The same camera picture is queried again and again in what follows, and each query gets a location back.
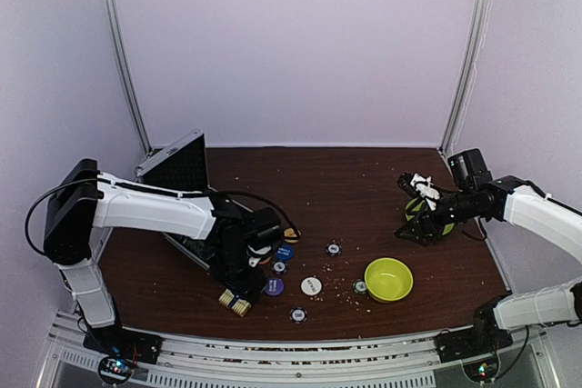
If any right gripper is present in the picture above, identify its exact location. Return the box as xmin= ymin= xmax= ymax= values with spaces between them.
xmin=394 ymin=187 xmax=477 ymax=247

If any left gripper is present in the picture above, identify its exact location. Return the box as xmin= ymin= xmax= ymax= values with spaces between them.
xmin=209 ymin=244 xmax=268 ymax=303

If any blue small blind button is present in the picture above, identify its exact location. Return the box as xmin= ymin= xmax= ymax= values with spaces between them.
xmin=276 ymin=244 xmax=295 ymax=262

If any purple 500 chip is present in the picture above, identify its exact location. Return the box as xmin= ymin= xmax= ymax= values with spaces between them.
xmin=289 ymin=307 xmax=308 ymax=323
xmin=271 ymin=261 xmax=288 ymax=275
xmin=326 ymin=242 xmax=342 ymax=257

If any yellow dealer button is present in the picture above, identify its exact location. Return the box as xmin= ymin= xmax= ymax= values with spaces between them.
xmin=283 ymin=227 xmax=302 ymax=244

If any purple button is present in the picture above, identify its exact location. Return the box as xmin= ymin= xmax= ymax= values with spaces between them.
xmin=264 ymin=278 xmax=285 ymax=296

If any blue gold card deck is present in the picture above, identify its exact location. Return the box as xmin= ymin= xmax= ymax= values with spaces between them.
xmin=218 ymin=286 xmax=266 ymax=317

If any white dealer button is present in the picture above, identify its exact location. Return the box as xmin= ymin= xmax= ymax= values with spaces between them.
xmin=300 ymin=276 xmax=323 ymax=296

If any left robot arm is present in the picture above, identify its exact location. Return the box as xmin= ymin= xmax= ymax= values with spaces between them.
xmin=34 ymin=159 xmax=285 ymax=355

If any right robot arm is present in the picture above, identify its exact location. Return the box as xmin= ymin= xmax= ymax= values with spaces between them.
xmin=395 ymin=148 xmax=581 ymax=353

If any green plate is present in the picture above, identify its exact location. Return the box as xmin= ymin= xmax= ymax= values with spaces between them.
xmin=404 ymin=197 xmax=455 ymax=240

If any green bowl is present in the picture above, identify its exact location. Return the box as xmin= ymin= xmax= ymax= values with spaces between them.
xmin=364 ymin=257 xmax=414 ymax=303

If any green poker chip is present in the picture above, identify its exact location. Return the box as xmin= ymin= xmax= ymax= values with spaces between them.
xmin=353 ymin=279 xmax=367 ymax=294

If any purple 500 chip front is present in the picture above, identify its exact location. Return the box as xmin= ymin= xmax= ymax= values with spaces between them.
xmin=289 ymin=307 xmax=308 ymax=323

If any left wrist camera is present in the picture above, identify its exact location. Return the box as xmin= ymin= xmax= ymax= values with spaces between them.
xmin=246 ymin=244 xmax=274 ymax=268

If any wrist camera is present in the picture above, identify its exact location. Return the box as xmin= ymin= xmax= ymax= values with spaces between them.
xmin=246 ymin=244 xmax=274 ymax=268
xmin=396 ymin=173 xmax=441 ymax=210

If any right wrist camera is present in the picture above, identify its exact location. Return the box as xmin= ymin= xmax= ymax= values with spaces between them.
xmin=396 ymin=173 xmax=441 ymax=210

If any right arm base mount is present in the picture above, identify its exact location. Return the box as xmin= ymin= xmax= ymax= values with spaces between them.
xmin=435 ymin=309 xmax=513 ymax=383

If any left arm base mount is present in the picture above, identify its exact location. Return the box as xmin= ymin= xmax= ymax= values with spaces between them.
xmin=83 ymin=318 xmax=163 ymax=386

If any right frame post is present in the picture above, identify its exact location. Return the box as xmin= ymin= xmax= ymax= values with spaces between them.
xmin=439 ymin=0 xmax=491 ymax=156

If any frame post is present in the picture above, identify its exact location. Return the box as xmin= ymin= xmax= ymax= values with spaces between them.
xmin=104 ymin=0 xmax=152 ymax=155
xmin=439 ymin=0 xmax=491 ymax=156

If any left frame post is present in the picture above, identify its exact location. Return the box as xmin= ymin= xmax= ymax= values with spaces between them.
xmin=104 ymin=0 xmax=152 ymax=155

